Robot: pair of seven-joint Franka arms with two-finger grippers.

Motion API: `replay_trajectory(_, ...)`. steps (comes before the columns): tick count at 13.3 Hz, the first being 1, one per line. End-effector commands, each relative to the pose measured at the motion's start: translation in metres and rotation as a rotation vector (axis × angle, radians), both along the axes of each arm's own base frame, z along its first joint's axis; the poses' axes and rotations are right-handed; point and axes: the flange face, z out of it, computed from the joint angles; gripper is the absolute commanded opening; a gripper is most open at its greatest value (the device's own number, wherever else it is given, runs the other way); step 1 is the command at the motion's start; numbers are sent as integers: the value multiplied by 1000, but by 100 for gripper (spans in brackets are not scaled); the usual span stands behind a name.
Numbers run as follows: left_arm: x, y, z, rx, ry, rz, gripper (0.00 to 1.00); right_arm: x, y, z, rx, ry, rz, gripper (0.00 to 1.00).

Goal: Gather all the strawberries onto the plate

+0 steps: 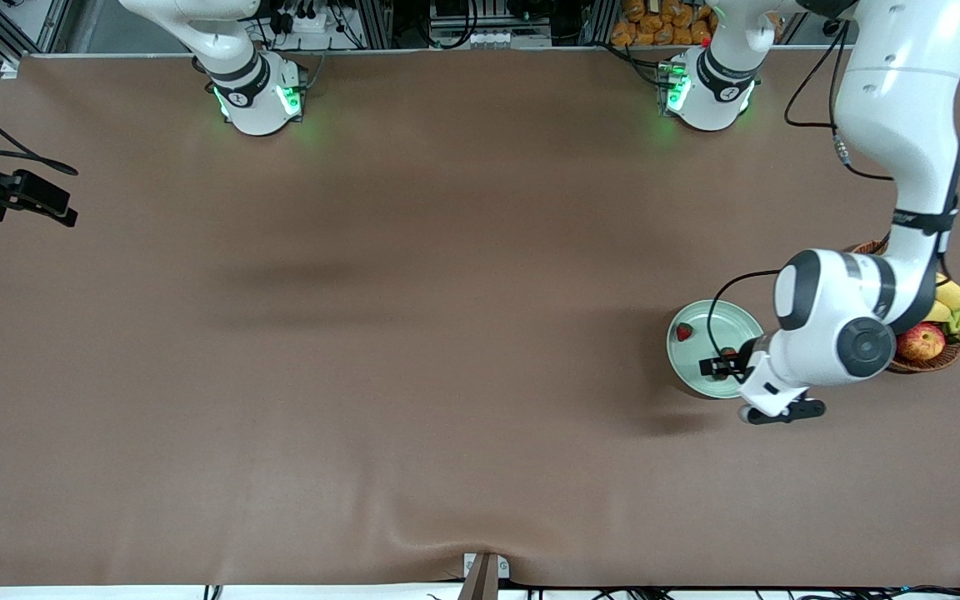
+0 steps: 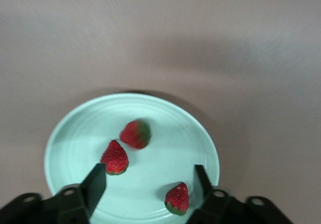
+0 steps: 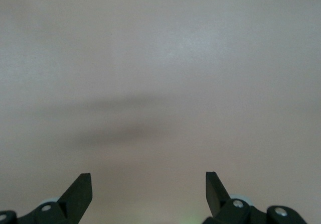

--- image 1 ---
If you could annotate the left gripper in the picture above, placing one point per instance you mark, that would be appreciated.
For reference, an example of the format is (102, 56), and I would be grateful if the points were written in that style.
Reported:
(739, 360)

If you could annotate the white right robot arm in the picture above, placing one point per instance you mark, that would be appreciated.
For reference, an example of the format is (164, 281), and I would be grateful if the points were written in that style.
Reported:
(251, 100)

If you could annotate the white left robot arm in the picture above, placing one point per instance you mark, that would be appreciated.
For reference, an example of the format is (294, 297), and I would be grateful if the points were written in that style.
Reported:
(897, 108)

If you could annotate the pale green round plate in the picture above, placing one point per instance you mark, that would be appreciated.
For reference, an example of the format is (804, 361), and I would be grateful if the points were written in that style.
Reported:
(688, 367)

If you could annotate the red yellow apple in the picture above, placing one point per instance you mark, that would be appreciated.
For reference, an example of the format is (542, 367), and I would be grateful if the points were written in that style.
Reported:
(922, 342)

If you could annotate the brown wicker basket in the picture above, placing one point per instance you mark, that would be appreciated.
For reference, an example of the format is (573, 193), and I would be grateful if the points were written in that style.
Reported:
(930, 364)

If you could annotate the yellow banana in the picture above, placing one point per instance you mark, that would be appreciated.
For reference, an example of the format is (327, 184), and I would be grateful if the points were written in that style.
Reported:
(953, 296)
(938, 312)

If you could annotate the large table cover mat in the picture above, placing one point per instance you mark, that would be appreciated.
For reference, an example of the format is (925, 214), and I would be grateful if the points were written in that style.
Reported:
(447, 333)

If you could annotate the white power strip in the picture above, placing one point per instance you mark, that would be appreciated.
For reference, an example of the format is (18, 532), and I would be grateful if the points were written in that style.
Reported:
(309, 23)

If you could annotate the brown wooden bar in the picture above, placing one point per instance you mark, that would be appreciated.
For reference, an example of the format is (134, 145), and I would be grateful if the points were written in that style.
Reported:
(480, 583)

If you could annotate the pile of orange fruits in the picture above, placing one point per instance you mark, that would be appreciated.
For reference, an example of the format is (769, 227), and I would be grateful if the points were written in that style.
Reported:
(655, 25)

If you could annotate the white connector strip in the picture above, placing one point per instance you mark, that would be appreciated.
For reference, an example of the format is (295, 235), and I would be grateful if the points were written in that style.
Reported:
(497, 38)

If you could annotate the silver table bracket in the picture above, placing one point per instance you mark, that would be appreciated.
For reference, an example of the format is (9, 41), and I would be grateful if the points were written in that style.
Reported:
(503, 567)

